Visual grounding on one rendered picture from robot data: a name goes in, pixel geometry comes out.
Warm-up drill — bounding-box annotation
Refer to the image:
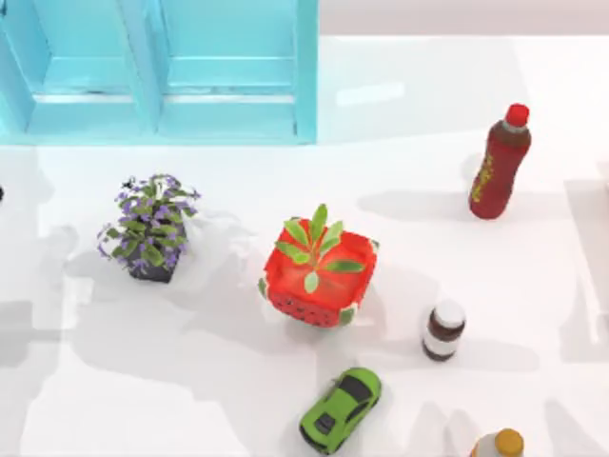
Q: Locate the red watermelon plant pot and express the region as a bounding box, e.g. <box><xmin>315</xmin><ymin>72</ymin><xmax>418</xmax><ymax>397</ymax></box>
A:
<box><xmin>257</xmin><ymin>203</ymin><xmax>381</xmax><ymax>330</ymax></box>

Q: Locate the purple flower plant pot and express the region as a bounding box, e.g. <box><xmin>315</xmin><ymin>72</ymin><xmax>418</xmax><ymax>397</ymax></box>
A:
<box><xmin>96</xmin><ymin>172</ymin><xmax>203</xmax><ymax>285</ymax></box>

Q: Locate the brown and white jar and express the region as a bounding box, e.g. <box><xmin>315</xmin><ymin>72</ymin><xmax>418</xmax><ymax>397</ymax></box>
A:
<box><xmin>421</xmin><ymin>299</ymin><xmax>467</xmax><ymax>363</ymax></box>

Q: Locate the light blue rack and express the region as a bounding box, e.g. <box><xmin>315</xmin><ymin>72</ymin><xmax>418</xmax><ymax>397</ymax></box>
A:
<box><xmin>0</xmin><ymin>0</ymin><xmax>319</xmax><ymax>147</ymax></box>

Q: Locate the green toy car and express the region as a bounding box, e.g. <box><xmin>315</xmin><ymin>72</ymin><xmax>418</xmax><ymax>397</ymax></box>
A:
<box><xmin>298</xmin><ymin>367</ymin><xmax>383</xmax><ymax>454</ymax></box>

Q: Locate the red bottle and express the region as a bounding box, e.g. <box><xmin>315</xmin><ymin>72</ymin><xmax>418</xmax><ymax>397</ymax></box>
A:
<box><xmin>467</xmin><ymin>103</ymin><xmax>533</xmax><ymax>221</ymax></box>

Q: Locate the orange capped bottle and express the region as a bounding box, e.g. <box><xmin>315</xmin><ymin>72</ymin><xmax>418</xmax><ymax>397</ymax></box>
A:
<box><xmin>470</xmin><ymin>427</ymin><xmax>525</xmax><ymax>457</ymax></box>

